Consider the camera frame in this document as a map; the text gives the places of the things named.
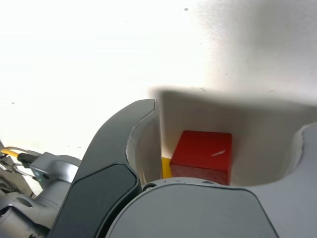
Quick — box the yellow cable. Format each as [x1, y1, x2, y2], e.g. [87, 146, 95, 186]
[1, 146, 38, 164]

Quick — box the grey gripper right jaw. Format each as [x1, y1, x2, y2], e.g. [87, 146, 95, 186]
[95, 122, 317, 238]

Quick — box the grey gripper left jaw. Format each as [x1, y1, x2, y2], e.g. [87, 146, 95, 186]
[49, 98, 163, 238]

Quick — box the red cube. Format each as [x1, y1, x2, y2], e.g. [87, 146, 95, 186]
[169, 130, 233, 186]

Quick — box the yellow cube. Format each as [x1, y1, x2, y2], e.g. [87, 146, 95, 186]
[161, 157, 173, 179]

